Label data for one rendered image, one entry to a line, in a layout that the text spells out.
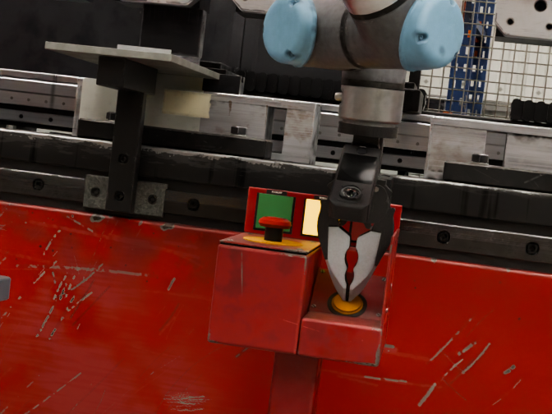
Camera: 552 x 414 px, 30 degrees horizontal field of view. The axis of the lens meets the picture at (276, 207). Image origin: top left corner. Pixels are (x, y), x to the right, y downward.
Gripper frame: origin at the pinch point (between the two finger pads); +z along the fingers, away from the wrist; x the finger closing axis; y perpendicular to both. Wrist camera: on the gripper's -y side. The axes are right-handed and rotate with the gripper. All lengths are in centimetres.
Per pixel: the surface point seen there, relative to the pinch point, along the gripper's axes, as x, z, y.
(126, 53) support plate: 33.8, -25.2, 13.1
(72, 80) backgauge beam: 61, -19, 65
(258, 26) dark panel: 31, -33, 92
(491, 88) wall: -31, -25, 444
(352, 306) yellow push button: -0.8, 1.7, 0.0
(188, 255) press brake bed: 25.4, 2.9, 23.6
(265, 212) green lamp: 12.4, -6.9, 9.3
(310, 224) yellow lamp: 6.5, -6.1, 9.2
